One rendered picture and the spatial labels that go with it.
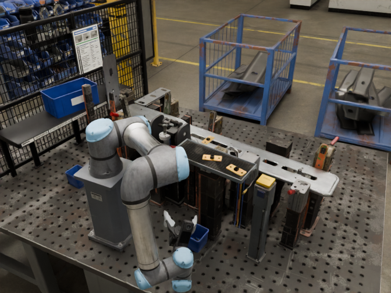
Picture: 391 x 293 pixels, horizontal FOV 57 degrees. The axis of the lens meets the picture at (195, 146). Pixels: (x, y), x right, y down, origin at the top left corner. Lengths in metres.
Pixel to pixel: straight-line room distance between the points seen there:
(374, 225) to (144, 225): 1.31
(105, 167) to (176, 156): 0.48
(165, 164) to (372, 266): 1.15
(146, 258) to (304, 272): 0.79
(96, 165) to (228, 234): 0.75
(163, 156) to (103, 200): 0.56
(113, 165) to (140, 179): 0.46
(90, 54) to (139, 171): 1.54
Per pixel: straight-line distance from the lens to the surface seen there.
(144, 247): 1.31
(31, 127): 2.30
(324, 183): 1.83
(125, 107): 2.10
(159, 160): 1.20
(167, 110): 2.33
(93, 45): 2.62
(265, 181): 1.51
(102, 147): 1.57
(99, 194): 1.68
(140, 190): 1.20
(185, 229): 1.54
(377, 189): 2.41
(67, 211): 2.14
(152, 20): 5.69
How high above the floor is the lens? 2.09
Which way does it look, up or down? 33 degrees down
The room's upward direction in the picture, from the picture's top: straight up
